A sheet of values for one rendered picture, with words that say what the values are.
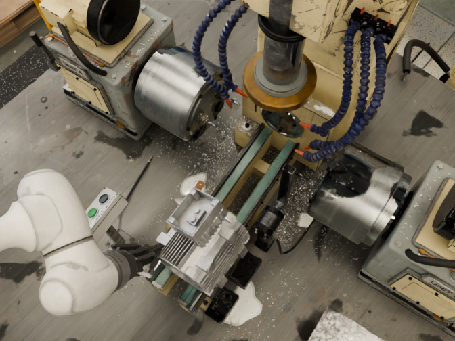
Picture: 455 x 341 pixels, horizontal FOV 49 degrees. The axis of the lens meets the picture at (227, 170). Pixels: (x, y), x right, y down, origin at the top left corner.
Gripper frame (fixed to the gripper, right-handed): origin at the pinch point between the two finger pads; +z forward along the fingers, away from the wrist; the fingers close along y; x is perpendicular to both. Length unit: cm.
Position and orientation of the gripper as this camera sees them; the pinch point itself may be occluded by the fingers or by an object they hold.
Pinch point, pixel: (154, 251)
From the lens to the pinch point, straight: 132.3
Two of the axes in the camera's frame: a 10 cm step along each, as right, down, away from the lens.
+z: 3.0, -0.5, 9.5
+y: -8.3, -5.0, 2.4
